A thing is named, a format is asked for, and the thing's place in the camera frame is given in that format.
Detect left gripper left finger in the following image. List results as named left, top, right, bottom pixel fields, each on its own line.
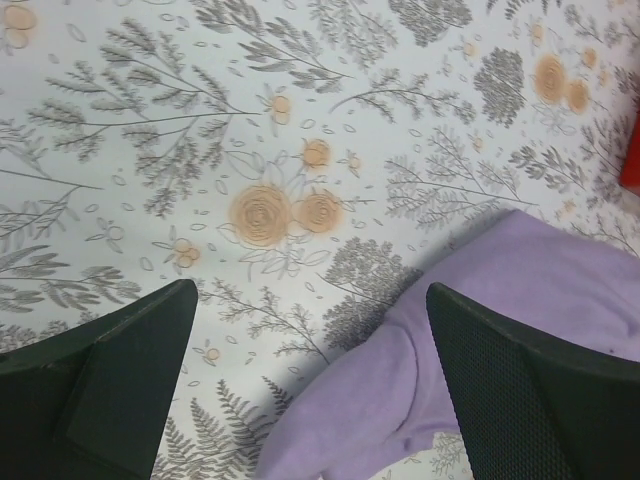
left=1, top=280, right=198, bottom=479

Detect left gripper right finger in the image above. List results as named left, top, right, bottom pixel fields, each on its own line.
left=426, top=283, right=639, bottom=479

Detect purple t shirt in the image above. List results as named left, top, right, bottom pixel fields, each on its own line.
left=255, top=210, right=639, bottom=479

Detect red plastic tray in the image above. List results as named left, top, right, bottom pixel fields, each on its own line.
left=619, top=112, right=640, bottom=196

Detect floral table cloth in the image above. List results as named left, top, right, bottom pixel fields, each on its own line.
left=1, top=1, right=639, bottom=479

